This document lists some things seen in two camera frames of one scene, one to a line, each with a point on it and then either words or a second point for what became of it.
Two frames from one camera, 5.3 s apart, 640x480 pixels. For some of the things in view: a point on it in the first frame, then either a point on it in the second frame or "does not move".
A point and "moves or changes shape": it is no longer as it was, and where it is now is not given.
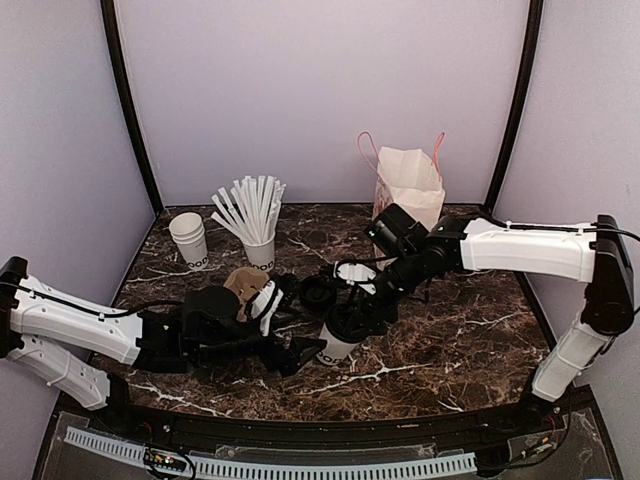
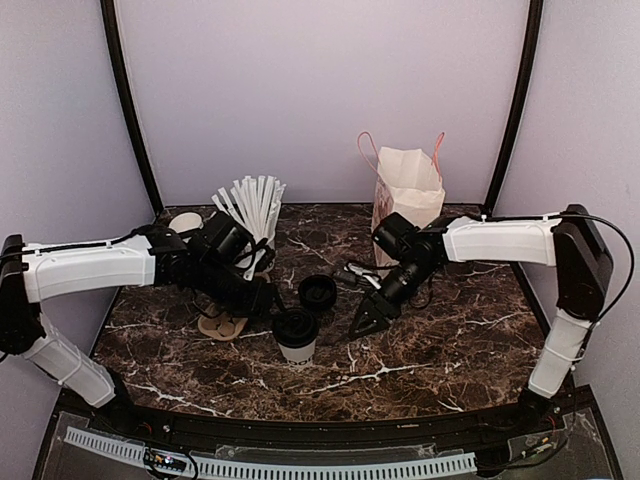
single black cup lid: x=347 y=322 → x=295 y=327
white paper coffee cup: x=336 y=349 moves or changes shape
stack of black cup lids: x=318 y=293 does not move
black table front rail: x=110 y=411 does not move
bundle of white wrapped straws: x=250 y=208 does not move
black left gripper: x=291 y=362 → x=257 y=302
